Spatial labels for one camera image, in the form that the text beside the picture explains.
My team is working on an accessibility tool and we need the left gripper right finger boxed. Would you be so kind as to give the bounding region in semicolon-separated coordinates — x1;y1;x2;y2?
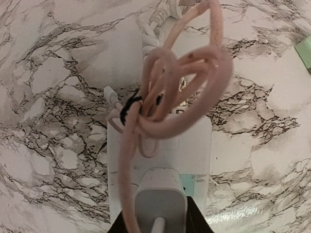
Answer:
186;196;214;233

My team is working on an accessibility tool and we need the white pastel power strip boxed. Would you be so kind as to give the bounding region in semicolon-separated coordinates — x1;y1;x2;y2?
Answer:
107;116;211;222

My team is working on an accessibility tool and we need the white strip power cord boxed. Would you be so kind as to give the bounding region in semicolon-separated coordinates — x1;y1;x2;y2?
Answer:
140;0;202;59

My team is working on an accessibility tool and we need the white usb charger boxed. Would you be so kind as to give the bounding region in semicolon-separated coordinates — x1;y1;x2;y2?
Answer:
134;168;188;233

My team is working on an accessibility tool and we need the green plug adapter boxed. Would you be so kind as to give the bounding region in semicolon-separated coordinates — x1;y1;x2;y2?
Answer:
295;35;311;74

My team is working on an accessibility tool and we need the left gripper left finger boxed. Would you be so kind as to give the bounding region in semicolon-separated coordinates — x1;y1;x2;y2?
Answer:
107;211;126;233

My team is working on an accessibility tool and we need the pink cable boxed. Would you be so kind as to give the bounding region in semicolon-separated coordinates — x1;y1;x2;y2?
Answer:
103;0;234;233

